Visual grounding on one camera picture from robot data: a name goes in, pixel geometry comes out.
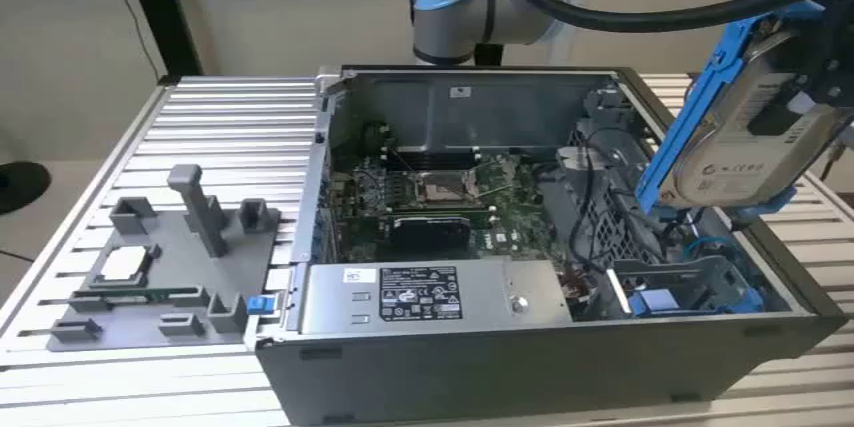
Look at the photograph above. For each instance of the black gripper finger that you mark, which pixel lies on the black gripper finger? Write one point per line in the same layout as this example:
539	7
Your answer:
776	119

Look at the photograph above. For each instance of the hard disk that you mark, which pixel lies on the hard disk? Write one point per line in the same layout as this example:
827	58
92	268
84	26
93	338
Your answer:
740	157

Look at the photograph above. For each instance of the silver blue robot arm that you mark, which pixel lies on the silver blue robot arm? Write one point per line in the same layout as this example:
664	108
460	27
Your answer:
447	22

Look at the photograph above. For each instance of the blue disk bay clip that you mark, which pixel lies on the blue disk bay clip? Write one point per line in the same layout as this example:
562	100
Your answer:
650	303

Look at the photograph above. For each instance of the grey metal drive cage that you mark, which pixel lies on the grey metal drive cage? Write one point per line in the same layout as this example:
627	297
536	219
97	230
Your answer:
600	227

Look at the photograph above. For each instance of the green motherboard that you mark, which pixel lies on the green motherboard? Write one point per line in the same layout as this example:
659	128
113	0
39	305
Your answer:
514	197

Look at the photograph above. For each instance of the CPU socket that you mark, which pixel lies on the CPU socket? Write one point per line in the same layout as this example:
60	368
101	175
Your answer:
443	189

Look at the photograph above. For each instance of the black graphics card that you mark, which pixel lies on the black graphics card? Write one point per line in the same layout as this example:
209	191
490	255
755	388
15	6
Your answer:
430	234

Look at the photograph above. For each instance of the open black PC case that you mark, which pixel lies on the open black PC case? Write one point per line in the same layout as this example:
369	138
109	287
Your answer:
467	372

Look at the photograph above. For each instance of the silver power supply unit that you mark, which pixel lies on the silver power supply unit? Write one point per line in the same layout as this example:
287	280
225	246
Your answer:
333	307

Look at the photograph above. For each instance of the blue case latch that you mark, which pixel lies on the blue case latch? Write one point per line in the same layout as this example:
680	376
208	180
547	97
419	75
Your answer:
260	306

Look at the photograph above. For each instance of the grey parts rack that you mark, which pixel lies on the grey parts rack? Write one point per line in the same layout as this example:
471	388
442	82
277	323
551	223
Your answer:
167	247

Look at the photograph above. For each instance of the green RAM stick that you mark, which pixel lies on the green RAM stick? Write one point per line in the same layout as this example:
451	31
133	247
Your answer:
156	293

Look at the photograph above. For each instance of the silver CPU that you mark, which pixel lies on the silver CPU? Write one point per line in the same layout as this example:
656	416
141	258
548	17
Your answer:
123	266

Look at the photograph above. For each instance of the black round base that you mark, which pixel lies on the black round base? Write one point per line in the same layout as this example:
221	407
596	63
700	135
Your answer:
23	187

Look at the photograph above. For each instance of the black upright post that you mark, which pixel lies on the black upright post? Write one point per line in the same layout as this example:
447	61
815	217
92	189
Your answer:
167	22

